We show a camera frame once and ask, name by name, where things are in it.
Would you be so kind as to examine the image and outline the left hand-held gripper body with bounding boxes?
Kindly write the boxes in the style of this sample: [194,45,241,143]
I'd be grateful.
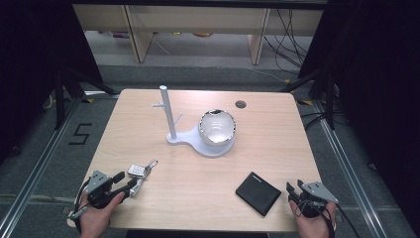
[84,170,129,209]

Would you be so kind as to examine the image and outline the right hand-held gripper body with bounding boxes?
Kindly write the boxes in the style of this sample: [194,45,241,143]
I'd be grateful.
[290,179,340,219]

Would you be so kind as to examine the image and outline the key bunch with white fob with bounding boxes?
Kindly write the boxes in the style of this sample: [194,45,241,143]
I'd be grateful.
[127,159,159,199]

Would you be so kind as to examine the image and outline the person's right hand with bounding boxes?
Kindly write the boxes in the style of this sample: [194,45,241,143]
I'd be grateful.
[288,198,338,238]

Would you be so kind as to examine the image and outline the person's left hand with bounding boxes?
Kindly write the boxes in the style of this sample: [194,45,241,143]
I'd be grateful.
[78,190,126,238]

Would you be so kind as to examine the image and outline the black leather wallet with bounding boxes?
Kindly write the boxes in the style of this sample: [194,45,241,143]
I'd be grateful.
[235,171,282,218]

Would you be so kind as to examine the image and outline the white key stand with tray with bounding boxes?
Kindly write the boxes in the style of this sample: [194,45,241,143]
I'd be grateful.
[151,84,237,160]

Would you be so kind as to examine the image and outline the black metal stand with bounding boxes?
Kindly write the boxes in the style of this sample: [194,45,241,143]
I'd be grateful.
[53,64,121,131]
[279,64,337,131]

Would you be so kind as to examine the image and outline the crumpled foil ball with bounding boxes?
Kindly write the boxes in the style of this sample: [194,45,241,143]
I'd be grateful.
[197,108,238,148]

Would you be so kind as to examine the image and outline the black curtain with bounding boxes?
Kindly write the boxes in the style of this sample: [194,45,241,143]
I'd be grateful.
[297,0,420,229]
[0,0,104,167]

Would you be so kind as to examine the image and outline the light wooden desk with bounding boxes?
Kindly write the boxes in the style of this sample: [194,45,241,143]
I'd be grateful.
[71,3,325,66]

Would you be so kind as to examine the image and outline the left hand-held gripper cable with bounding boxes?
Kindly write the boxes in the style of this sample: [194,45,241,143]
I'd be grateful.
[68,178,93,234]

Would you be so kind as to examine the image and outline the aluminium floor rail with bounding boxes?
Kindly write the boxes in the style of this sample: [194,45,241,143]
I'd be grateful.
[311,99,388,238]
[0,96,84,238]

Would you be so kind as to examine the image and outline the black floor cables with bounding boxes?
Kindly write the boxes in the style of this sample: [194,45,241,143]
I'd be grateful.
[262,8,315,75]

